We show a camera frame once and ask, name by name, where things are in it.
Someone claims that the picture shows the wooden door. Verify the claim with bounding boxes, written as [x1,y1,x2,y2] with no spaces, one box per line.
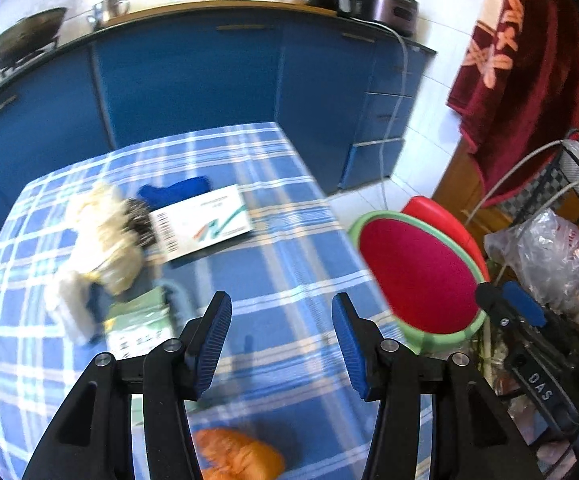
[432,135,515,243]

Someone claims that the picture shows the green printed packet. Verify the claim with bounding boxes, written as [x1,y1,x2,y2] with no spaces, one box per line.
[104,287,175,361]

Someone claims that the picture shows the maroon patterned towel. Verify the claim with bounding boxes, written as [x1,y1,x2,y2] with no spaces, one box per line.
[447,0,579,207]

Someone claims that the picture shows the blue plaid tablecloth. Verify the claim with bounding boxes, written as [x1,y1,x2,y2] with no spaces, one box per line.
[0,122,433,480]

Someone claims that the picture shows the red and green basin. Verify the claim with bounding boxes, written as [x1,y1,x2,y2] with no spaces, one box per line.
[348,211,490,361]

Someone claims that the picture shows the blue kitchen cabinet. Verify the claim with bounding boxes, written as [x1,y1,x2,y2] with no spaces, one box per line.
[0,7,436,311]

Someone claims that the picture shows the cream paper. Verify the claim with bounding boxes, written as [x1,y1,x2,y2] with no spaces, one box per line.
[66,182,145,296]

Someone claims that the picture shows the black and white checkered cloth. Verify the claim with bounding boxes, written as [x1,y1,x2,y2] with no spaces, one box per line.
[512,157,577,221]

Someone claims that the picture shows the steel kettle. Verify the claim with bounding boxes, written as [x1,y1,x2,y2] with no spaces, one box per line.
[88,0,130,29]

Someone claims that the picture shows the white cardboard box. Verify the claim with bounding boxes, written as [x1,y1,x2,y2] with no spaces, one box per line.
[148,184,255,263]

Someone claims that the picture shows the dark rice cooker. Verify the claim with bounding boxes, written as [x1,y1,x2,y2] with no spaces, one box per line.
[352,0,420,37]

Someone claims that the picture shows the blue knitted cloth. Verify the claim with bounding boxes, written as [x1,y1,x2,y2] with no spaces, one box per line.
[138,176,211,211]

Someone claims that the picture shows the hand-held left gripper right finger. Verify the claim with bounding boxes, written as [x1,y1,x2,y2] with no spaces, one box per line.
[332,292,545,480]

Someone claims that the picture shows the bundle of white cables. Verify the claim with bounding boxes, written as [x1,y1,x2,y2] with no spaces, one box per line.
[464,139,579,223]

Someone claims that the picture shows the steel wool scrubber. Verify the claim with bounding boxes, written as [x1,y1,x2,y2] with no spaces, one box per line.
[124,199,157,251]

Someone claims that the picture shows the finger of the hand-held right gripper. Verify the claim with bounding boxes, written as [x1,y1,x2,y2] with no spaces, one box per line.
[475,283,525,333]
[502,281,545,327]

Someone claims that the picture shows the white power cable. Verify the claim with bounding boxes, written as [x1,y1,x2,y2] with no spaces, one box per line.
[379,22,410,211]

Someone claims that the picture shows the orange plastic bag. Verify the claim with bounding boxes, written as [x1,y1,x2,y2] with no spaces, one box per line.
[192,427,286,480]

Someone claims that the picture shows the clear plastic bag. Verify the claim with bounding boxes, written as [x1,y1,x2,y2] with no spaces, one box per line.
[484,207,579,311]

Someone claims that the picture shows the black wok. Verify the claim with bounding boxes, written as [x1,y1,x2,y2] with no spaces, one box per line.
[0,7,67,73]

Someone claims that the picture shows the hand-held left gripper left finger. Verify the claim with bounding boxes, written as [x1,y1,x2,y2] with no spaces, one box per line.
[22,291,233,480]

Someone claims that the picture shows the red plastic stool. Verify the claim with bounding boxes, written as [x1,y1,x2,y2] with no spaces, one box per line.
[402,196,490,281]

